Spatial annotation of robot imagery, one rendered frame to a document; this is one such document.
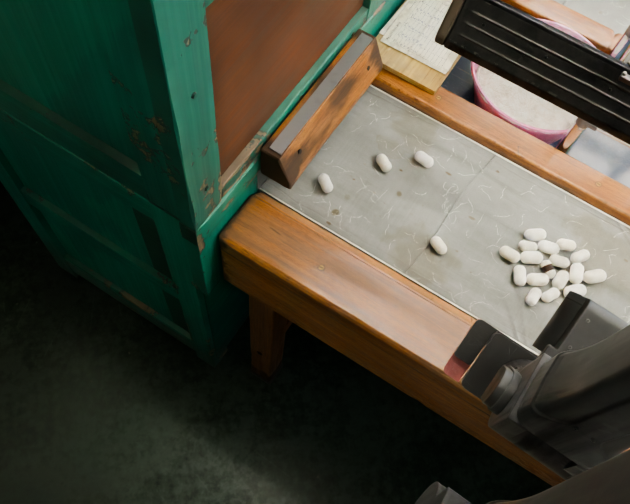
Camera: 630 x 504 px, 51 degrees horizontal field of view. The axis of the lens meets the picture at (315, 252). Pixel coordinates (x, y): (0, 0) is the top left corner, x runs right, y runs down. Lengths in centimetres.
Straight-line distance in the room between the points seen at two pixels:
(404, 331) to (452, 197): 27
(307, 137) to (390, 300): 28
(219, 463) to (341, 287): 81
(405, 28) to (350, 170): 31
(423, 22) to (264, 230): 52
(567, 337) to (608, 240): 67
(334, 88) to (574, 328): 64
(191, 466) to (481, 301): 92
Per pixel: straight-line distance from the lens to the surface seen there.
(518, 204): 118
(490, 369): 68
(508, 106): 130
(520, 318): 109
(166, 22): 63
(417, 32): 130
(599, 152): 139
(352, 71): 111
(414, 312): 101
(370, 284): 102
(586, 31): 144
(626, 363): 38
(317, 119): 105
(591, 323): 56
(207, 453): 172
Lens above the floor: 170
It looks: 65 degrees down
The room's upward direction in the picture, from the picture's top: 11 degrees clockwise
